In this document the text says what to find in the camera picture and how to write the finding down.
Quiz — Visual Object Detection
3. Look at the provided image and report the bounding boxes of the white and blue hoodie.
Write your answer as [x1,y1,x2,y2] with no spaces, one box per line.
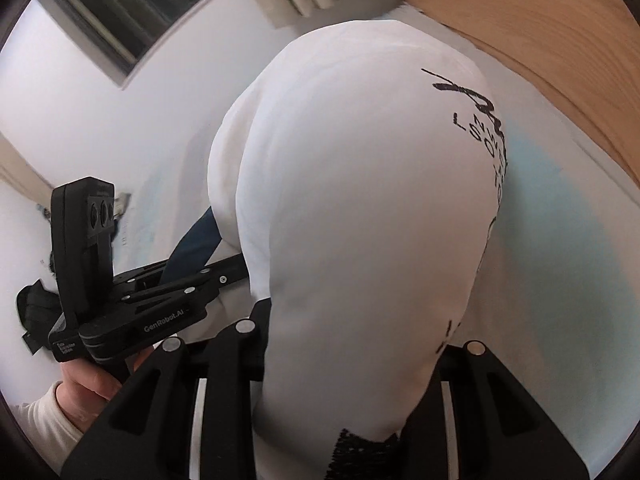
[163,20,506,479]

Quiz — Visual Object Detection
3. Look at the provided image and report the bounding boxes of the white sleeve forearm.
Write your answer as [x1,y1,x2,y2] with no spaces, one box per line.
[10,382,84,474]

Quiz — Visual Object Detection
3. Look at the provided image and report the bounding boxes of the left hand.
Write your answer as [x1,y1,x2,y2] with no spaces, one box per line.
[54,346,154,434]

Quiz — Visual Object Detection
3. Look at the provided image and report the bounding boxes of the striped bed sheet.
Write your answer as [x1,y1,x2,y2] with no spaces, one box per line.
[392,6,639,479]

